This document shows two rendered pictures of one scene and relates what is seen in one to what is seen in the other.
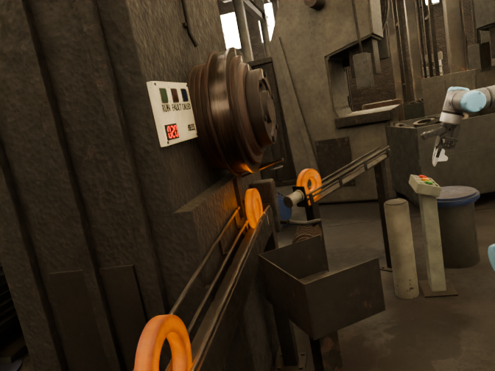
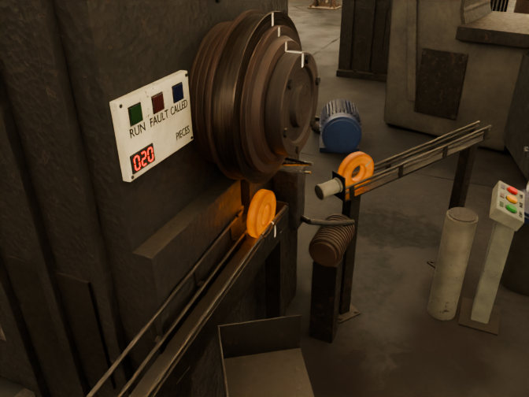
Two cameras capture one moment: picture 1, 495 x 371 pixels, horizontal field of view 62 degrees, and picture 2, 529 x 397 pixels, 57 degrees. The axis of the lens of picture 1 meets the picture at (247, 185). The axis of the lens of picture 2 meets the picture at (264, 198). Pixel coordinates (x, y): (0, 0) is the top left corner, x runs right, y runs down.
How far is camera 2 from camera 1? 0.59 m
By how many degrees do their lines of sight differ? 22
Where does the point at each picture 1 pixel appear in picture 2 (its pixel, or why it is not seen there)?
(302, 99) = not seen: outside the picture
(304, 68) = not seen: outside the picture
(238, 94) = (253, 99)
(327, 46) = not seen: outside the picture
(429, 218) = (497, 246)
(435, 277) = (479, 308)
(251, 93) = (272, 99)
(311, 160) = (409, 72)
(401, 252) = (448, 272)
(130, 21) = (91, 20)
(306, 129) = (416, 29)
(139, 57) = (101, 68)
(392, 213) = (453, 228)
